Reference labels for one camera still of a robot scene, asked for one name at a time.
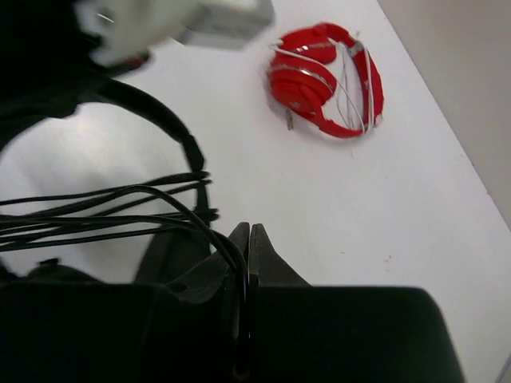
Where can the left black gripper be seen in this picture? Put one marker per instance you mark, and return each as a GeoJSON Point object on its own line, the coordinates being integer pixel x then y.
{"type": "Point", "coordinates": [45, 52]}

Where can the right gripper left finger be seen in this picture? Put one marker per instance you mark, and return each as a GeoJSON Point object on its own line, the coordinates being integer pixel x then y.
{"type": "Point", "coordinates": [178, 321]}

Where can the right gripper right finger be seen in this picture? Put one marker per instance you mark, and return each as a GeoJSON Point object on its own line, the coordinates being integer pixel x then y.
{"type": "Point", "coordinates": [305, 333]}

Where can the black headphones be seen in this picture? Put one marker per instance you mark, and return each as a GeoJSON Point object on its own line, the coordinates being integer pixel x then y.
{"type": "Point", "coordinates": [173, 209]}

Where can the red headphones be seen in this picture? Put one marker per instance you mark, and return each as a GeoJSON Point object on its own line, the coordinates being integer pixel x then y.
{"type": "Point", "coordinates": [299, 78]}

